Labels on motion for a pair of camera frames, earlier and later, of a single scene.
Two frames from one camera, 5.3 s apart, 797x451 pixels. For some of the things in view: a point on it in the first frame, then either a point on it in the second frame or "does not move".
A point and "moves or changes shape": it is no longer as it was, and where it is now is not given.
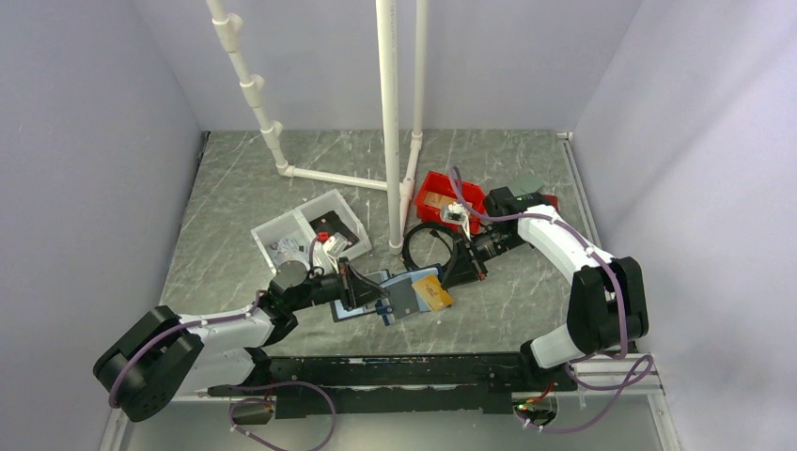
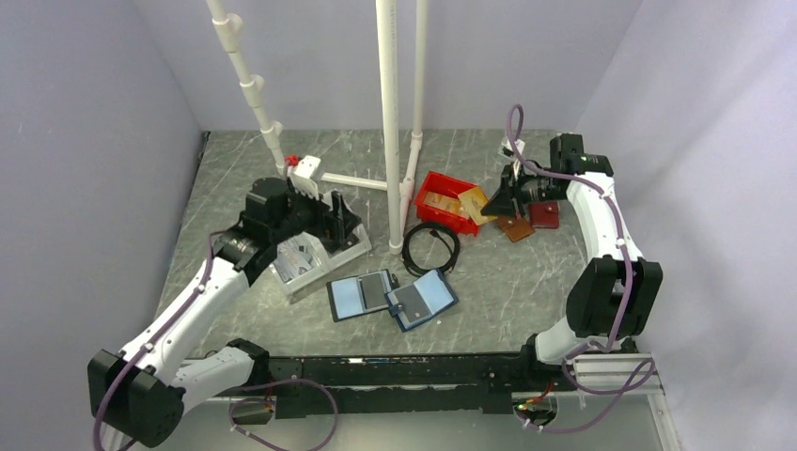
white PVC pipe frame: [398, 190] does not move
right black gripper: [463, 271] -> [501, 203]
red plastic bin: [451, 213] does not move
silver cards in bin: [288, 249] does not move
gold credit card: [435, 296] -> [472, 204]
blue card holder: [400, 298] moves or changes shape
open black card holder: [337, 310] does not move
